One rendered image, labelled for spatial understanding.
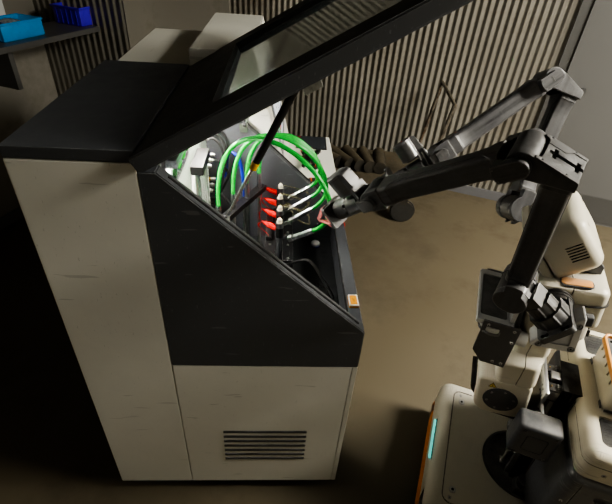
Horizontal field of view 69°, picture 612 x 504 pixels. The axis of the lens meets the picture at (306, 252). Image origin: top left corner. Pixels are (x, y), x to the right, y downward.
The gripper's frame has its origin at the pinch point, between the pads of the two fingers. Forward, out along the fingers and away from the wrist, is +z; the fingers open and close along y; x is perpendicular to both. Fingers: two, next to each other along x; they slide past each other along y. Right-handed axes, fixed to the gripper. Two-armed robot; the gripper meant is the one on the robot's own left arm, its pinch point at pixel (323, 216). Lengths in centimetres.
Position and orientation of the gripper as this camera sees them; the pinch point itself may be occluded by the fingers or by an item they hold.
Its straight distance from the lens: 133.8
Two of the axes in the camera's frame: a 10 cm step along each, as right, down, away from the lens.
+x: 5.9, 7.8, 2.1
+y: -6.3, 6.1, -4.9
